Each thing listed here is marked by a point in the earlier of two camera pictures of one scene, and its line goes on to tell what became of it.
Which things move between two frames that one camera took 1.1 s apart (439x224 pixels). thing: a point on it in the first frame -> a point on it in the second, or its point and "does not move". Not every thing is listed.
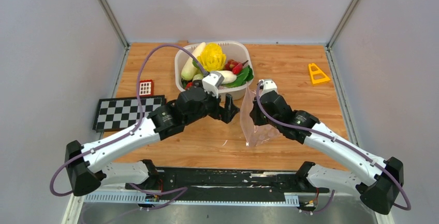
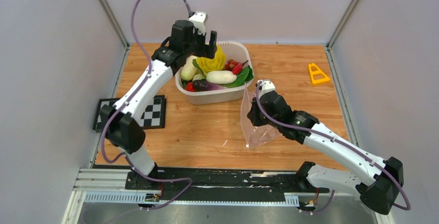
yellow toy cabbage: x=212 y=58 does not move
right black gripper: x=254 y=113 does not move
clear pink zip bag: x=254 y=134 does not move
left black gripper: x=227 y=114 -> x=207 y=51
